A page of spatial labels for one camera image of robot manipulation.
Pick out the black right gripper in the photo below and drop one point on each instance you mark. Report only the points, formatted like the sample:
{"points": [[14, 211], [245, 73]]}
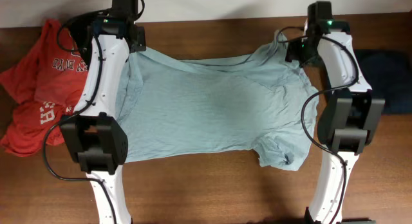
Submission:
{"points": [[293, 51]]}

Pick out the red printed t-shirt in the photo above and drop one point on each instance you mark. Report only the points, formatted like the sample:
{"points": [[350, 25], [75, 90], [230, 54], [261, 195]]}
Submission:
{"points": [[47, 84]]}

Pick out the folded dark navy garment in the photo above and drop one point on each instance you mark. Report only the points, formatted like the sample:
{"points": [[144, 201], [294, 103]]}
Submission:
{"points": [[389, 74]]}

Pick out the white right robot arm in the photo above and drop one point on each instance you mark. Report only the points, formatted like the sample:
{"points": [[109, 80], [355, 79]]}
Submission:
{"points": [[349, 120]]}

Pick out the light grey-blue t-shirt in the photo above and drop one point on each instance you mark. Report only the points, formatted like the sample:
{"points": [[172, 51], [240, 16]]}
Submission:
{"points": [[260, 102]]}

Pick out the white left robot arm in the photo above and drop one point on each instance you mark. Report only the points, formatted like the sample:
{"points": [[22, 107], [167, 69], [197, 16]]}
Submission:
{"points": [[92, 134]]}

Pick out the black garment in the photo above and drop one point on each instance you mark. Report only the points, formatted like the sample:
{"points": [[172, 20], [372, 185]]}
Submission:
{"points": [[80, 30]]}

